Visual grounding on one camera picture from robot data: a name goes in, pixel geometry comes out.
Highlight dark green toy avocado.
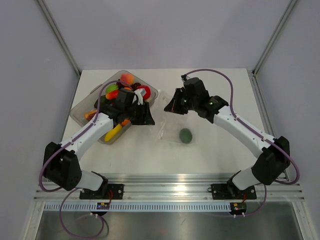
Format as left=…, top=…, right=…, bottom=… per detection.
left=179, top=128, right=193, bottom=144

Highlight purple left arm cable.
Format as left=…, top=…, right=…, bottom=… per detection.
left=39, top=80, right=131, bottom=236

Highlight clear plastic food tray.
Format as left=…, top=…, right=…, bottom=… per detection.
left=70, top=70, right=158, bottom=145

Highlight toy peach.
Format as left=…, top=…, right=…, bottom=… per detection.
left=120, top=72, right=135, bottom=85

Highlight orange toy orange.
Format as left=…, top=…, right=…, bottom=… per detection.
left=121, top=119, right=130, bottom=126

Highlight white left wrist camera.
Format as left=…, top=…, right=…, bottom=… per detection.
left=134, top=88, right=147, bottom=105

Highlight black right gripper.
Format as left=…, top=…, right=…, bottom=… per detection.
left=165, top=88, right=198, bottom=115

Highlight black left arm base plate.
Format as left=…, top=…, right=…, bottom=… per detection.
left=79, top=183, right=124, bottom=200

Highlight red toy chili pepper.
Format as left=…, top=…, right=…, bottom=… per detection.
left=105, top=89, right=119, bottom=100

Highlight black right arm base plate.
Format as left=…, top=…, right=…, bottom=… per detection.
left=207, top=183, right=257, bottom=200

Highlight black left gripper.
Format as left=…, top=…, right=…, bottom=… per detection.
left=124, top=102, right=155, bottom=126

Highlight green toy apple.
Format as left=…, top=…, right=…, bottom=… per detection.
left=105, top=84, right=119, bottom=94

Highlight dark toy grapes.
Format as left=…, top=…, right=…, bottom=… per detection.
left=131, top=82, right=141, bottom=91

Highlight green toy lime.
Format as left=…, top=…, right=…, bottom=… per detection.
left=94, top=95, right=108, bottom=108

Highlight toy raw meat slab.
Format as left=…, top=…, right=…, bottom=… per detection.
left=84, top=109, right=97, bottom=121

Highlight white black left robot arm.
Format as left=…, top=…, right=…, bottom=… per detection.
left=39, top=88, right=155, bottom=199

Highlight white slotted cable duct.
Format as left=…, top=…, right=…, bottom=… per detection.
left=44, top=201, right=231, bottom=213

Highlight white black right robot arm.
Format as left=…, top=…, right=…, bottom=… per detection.
left=164, top=77, right=291, bottom=198

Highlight clear zip top bag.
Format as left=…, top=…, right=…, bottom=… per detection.
left=150, top=90, right=197, bottom=145

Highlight yellow toy mango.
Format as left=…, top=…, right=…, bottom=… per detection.
left=104, top=123, right=123, bottom=142

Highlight bright red toy tomato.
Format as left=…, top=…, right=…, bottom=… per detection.
left=138, top=85, right=151, bottom=100

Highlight aluminium rail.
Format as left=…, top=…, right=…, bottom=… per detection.
left=33, top=173, right=306, bottom=202

